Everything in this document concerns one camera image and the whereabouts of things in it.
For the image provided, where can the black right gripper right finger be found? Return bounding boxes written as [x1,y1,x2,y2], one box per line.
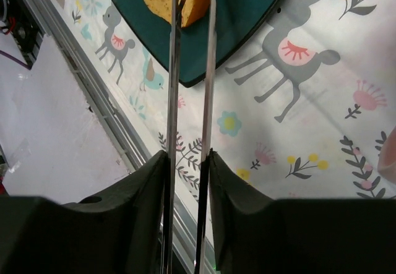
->
[209,152,395,273]

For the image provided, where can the dark teal square plate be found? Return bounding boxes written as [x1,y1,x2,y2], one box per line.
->
[111,0,280,88]

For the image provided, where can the animal print placemat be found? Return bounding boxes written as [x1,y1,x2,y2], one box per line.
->
[55,0,395,200]

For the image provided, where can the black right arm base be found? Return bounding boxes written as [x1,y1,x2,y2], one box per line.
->
[1,0,43,70]

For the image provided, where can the silver metal tongs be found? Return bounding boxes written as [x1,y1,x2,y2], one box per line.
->
[161,0,209,273]

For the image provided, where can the pink ceramic mug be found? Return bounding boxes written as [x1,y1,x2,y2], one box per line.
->
[377,128,396,184]

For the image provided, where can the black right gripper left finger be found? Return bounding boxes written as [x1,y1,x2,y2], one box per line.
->
[1,151,168,273]

